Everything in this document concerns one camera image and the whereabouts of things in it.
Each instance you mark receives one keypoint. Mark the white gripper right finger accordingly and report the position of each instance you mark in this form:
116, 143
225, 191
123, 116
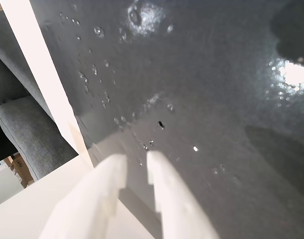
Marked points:
177, 204

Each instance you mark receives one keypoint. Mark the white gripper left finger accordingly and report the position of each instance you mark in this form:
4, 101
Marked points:
92, 199

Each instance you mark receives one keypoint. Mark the light wooden board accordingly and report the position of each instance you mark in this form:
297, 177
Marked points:
78, 142

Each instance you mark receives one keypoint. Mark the brown cardboard box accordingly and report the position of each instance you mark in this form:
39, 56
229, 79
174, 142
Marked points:
18, 165

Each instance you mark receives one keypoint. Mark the grey fabric sofa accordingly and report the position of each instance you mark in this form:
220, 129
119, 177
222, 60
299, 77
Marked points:
22, 119

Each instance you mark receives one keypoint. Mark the black glossy table mat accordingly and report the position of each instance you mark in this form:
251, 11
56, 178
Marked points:
192, 74

